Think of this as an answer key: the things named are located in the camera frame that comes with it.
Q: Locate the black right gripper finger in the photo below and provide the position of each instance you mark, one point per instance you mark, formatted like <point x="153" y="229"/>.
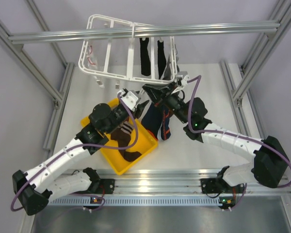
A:
<point x="157" y="96"/>
<point x="164" y="87"/>

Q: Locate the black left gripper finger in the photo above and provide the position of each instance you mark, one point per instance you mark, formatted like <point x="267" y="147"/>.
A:
<point x="142" y="106"/>
<point x="138" y="113"/>

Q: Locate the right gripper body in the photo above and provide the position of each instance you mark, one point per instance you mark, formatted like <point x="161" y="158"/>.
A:
<point x="174" y="103"/>

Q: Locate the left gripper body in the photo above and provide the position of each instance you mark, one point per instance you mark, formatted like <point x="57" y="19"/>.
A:
<point x="120" y="115"/>

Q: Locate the brown sock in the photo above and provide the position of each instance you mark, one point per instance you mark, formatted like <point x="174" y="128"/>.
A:
<point x="122" y="135"/>

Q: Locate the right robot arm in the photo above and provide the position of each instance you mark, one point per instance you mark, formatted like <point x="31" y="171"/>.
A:
<point x="266" y="158"/>

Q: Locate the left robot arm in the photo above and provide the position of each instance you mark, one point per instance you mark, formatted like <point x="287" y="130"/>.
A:
<point x="35" y="188"/>

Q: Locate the white clip drying hanger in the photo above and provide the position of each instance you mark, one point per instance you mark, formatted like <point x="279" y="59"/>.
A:
<point x="119" y="59"/>

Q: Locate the grey sock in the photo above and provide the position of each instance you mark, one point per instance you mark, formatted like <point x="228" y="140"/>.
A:
<point x="165" y="72"/>

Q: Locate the navy orange underwear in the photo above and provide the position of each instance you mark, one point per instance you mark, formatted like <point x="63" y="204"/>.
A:
<point x="156" y="121"/>

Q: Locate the black sock right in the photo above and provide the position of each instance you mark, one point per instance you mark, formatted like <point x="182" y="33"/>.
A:
<point x="161" y="58"/>

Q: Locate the black sock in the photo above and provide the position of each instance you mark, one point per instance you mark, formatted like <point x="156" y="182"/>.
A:
<point x="144" y="57"/>
<point x="161" y="58"/>

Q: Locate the black sock left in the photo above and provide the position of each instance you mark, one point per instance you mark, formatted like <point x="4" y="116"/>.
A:
<point x="144" y="57"/>

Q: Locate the yellow plastic tray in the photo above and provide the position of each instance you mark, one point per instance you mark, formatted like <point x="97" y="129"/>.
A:
<point x="122" y="160"/>

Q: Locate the aluminium crossbar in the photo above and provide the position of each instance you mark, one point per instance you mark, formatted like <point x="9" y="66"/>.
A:
<point x="269" y="26"/>

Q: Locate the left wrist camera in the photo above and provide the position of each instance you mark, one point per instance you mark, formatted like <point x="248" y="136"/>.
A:
<point x="129" y="98"/>

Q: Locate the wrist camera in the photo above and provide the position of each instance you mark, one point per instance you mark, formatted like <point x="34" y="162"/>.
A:
<point x="182" y="79"/>
<point x="129" y="98"/>

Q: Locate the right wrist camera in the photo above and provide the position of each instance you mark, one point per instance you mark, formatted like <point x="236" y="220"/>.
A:
<point x="182" y="79"/>

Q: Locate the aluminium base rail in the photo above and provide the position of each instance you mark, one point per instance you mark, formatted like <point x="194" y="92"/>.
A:
<point x="145" y="182"/>

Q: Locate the slotted cable duct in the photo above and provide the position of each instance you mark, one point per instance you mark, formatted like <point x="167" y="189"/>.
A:
<point x="144" y="201"/>

